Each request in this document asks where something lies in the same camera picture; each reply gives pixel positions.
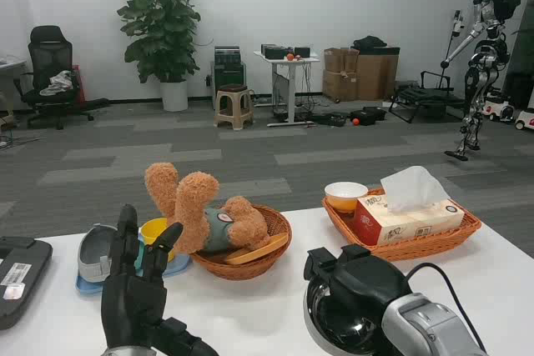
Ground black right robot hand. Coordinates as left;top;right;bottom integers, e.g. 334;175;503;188
303;243;412;326

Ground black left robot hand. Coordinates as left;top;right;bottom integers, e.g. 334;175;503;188
101;204;219;356

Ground shiny metal bowl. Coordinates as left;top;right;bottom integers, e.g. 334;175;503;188
302;276;401;356

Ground white and orange bowl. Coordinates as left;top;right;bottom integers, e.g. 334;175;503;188
324;181;370;214

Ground rectangular wicker basket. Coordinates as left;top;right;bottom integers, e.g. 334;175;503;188
321;187;482;263

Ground red and cream tissue box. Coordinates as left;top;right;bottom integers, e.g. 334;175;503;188
354;193;466;248

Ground light blue tray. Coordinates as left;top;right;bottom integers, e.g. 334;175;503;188
75;238;194;296

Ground grey shoe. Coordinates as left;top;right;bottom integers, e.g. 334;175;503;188
77;223;141;284

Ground yellow plastic cup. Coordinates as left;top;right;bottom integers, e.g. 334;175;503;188
139;218;177;263

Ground white tissue sheet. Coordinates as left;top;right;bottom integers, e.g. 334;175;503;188
380;165;452;214

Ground wooden spatula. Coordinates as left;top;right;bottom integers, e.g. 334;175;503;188
224;232;290;266

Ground brown teddy bear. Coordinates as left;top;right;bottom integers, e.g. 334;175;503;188
144;162;271;255

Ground dark grey flat device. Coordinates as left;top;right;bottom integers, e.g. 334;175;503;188
0;235;54;331

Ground round wicker basket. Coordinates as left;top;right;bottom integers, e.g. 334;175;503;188
189;203;293;282

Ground black floor case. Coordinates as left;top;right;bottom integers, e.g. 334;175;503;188
311;112;348;128
349;106;386;128

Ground black folding cot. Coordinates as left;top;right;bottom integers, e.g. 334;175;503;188
388;70;467;124

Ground stacked small cardboard boxes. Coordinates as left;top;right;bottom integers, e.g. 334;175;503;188
321;47;360;103

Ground white standing desk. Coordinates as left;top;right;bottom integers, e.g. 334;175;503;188
253;49;321;128

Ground white toy car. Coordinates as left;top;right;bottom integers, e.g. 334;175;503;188
481;89;517;123
514;107;534;132

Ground beige plastic stool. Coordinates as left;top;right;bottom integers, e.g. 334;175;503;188
213;83;255;131

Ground white plant pot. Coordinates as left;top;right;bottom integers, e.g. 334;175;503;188
159;79;189;113

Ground black bag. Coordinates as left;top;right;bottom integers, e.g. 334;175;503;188
352;35;389;50

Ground crumpled white cloth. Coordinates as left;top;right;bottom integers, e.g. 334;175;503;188
38;70;77;97

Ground black boxes on desk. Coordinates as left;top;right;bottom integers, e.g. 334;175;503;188
260;43;312;60

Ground silver black humanoid robot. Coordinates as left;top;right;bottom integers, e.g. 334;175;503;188
440;0;522;162

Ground green and black equipment case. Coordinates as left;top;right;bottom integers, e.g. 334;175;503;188
209;44;247;99

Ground black office chair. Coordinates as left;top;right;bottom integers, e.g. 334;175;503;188
13;25;110;131

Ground tall green leafy plant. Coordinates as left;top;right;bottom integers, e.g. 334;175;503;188
113;0;202;84

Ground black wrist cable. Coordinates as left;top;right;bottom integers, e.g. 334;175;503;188
406;262;488;353

